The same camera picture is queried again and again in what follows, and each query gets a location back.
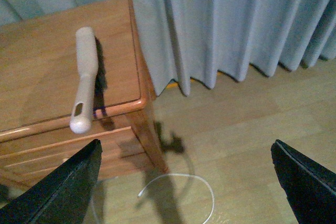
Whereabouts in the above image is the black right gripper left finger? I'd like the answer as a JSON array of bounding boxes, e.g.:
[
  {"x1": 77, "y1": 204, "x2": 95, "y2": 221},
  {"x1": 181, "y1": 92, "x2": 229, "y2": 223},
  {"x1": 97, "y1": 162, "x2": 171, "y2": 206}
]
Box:
[{"x1": 1, "y1": 139, "x2": 102, "y2": 223}]

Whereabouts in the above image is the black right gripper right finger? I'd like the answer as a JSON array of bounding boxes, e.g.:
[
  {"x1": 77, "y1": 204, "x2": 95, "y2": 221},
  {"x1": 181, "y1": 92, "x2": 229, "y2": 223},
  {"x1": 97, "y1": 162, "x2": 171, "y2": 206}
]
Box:
[{"x1": 271, "y1": 140, "x2": 335, "y2": 223}]

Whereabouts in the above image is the wooden nightstand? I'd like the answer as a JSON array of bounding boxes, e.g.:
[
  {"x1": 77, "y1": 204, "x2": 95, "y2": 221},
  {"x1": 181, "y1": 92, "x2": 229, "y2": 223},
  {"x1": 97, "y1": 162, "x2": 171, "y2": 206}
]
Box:
[{"x1": 1, "y1": 0, "x2": 169, "y2": 189}]

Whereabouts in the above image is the light blue curtain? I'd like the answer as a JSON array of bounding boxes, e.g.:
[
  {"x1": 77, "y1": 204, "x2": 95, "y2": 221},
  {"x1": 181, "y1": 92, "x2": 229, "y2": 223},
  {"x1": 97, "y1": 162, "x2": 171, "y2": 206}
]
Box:
[{"x1": 1, "y1": 0, "x2": 335, "y2": 95}]

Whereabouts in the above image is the white cable on floor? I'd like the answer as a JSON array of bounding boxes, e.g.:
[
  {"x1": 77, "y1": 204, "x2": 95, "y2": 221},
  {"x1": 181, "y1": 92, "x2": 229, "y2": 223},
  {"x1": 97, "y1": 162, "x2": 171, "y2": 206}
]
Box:
[{"x1": 90, "y1": 173, "x2": 215, "y2": 224}]

